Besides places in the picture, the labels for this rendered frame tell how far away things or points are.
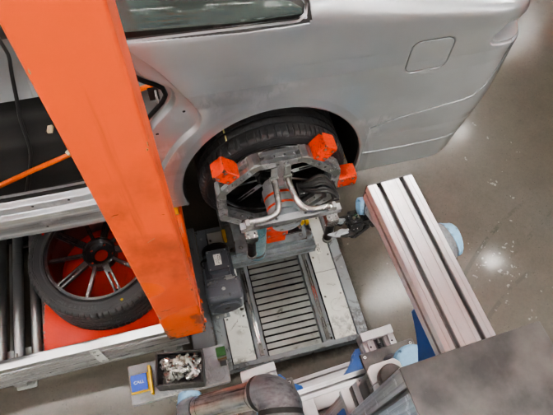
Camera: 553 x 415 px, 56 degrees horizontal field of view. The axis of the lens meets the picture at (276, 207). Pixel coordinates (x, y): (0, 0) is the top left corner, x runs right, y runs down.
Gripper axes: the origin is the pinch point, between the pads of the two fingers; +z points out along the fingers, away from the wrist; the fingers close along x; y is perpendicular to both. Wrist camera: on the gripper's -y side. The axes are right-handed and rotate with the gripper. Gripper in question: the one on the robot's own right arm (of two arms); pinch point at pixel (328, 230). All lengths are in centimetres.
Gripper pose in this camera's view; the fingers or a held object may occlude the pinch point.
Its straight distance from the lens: 226.2
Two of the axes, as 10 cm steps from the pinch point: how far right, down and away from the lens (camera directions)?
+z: -9.7, 2.1, -1.5
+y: 0.3, -4.9, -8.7
